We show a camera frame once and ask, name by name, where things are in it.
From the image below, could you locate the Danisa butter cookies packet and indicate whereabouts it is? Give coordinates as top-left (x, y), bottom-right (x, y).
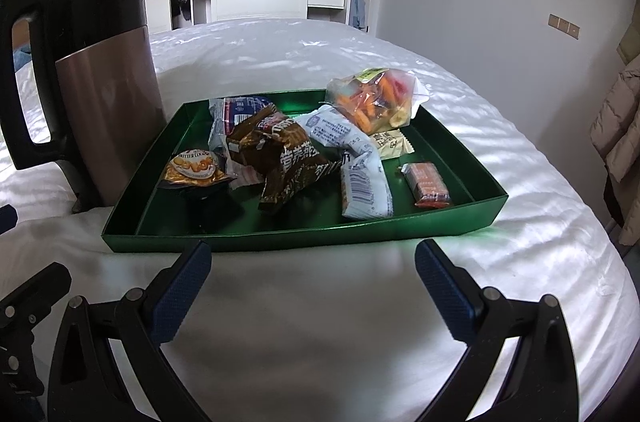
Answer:
top-left (160, 149), bottom-right (234, 188)

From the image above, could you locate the orange wafer bar packet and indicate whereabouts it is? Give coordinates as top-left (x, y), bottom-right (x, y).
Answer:
top-left (399, 162), bottom-right (451, 209)

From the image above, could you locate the pink striped snack packet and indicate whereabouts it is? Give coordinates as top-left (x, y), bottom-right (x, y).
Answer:
top-left (226, 158), bottom-right (264, 190)

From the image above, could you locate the blue silver snack packet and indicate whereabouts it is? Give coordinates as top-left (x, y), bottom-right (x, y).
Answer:
top-left (208, 96), bottom-right (274, 159)

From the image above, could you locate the white blue newsprint packet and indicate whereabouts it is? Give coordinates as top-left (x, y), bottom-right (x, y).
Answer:
top-left (295, 105), bottom-right (394, 220)

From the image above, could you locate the brown oat snack bag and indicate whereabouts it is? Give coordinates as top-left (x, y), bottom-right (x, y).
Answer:
top-left (226, 104), bottom-right (341, 211)

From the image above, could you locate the beige small snack packet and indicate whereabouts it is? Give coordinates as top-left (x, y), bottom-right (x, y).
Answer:
top-left (370, 130), bottom-right (414, 161)

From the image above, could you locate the dried fruit clear bag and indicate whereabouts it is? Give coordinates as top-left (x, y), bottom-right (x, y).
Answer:
top-left (326, 68), bottom-right (431, 135)

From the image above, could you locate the bronze black kettle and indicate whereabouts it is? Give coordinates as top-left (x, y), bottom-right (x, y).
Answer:
top-left (1, 0), bottom-right (166, 212)

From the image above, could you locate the green tray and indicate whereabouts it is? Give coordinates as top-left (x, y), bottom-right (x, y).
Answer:
top-left (102, 101), bottom-right (508, 253)

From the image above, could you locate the beige down jacket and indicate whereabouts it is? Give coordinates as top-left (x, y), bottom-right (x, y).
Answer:
top-left (588, 16), bottom-right (640, 248)

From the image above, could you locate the gold wall switch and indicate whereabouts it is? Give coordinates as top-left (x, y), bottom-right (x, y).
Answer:
top-left (548, 14), bottom-right (580, 40)

